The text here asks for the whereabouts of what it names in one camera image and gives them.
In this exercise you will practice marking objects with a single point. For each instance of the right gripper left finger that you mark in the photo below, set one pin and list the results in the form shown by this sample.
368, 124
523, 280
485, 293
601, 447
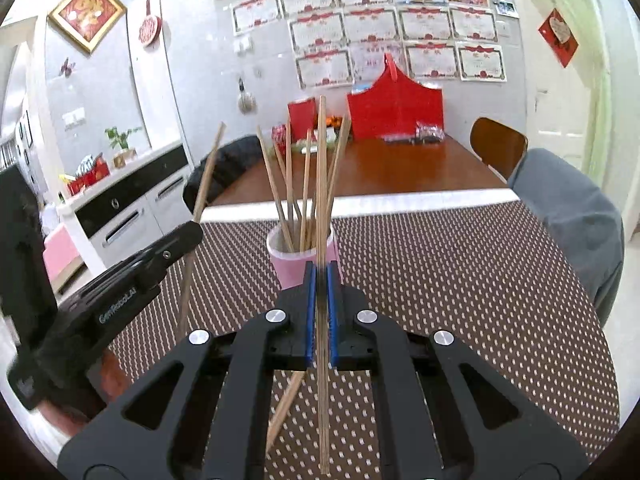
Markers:
202, 411

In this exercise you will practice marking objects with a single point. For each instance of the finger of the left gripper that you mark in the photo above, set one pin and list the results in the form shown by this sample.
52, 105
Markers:
139, 273

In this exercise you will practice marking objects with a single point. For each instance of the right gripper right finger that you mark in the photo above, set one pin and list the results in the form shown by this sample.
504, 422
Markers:
441, 410

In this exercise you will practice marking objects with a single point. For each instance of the person's left hand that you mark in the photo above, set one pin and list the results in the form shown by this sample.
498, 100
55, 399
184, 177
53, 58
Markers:
105, 378

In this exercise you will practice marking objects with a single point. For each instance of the white black sideboard cabinet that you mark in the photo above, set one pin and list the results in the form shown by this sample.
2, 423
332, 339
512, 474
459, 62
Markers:
130, 208

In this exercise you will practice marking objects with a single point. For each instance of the pink stool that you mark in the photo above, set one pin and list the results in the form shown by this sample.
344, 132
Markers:
61, 257

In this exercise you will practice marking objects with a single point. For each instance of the red box on sideboard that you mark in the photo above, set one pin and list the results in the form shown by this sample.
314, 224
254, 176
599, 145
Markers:
91, 170

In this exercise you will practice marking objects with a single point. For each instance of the small green potted plant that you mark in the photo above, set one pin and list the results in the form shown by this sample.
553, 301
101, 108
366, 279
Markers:
120, 141

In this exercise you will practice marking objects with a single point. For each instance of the black jacket on chair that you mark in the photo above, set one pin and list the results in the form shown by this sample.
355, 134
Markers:
231, 162

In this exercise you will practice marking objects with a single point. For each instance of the pink cylindrical holder cup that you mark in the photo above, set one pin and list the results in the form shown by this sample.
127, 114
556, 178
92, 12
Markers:
289, 266

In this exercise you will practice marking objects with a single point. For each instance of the brown polka dot tablecloth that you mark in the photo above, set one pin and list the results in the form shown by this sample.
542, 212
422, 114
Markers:
491, 275

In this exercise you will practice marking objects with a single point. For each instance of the red cola can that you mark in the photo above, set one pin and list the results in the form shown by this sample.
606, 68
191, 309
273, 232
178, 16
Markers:
278, 138

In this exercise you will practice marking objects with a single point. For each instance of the hanging round brush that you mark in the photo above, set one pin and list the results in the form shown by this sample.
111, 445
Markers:
246, 101

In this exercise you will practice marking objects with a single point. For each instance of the small red box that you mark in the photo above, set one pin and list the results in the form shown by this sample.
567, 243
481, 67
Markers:
303, 117

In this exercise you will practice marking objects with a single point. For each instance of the red gold framed picture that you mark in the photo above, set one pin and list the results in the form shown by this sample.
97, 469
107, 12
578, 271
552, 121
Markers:
86, 22

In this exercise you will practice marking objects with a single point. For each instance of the brown wooden chair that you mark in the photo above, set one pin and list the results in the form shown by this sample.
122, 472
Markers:
498, 146

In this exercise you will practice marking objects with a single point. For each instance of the red gift bag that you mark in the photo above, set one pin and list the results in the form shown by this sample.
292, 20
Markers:
394, 104

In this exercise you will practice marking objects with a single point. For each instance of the snack packet on table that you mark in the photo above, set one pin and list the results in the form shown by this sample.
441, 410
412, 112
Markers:
426, 133

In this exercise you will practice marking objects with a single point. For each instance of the red diamond door decoration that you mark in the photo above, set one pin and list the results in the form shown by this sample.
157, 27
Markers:
559, 37

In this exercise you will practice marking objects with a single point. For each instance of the green curtain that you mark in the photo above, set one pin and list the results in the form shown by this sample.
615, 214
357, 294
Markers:
584, 20

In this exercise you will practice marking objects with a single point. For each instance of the red round wall ornament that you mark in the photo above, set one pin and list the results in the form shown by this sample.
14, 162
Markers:
151, 25

